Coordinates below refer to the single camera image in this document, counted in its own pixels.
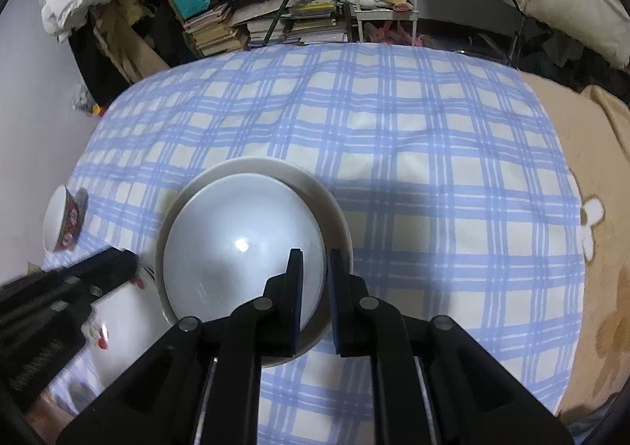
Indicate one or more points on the pink plastic item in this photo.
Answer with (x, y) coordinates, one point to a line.
(393, 34)

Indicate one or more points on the large white bowl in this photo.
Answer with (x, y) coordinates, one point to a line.
(337, 223)

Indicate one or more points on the pile of books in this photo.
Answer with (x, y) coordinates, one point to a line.
(266, 26)

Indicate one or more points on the beige cardboard sheets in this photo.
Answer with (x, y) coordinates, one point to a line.
(128, 46)

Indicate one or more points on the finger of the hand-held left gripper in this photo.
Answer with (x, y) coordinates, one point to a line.
(108, 270)

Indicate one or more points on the blue plaid tablecloth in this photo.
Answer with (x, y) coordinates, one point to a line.
(418, 179)

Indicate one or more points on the small white bowl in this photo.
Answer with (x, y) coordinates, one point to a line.
(236, 238)

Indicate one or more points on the red patterned bowl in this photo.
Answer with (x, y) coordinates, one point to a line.
(54, 223)

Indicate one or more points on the colourful snack packets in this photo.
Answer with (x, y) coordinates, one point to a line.
(88, 103)

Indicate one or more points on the black clothing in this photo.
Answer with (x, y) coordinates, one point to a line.
(93, 71)

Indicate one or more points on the beige bear print blanket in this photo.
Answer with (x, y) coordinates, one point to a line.
(600, 228)

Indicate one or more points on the large cherry print plate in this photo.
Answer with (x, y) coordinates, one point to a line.
(128, 336)

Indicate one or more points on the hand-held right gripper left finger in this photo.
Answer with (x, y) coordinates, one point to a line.
(296, 302)

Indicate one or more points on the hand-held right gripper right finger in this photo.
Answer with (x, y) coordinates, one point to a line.
(337, 302)

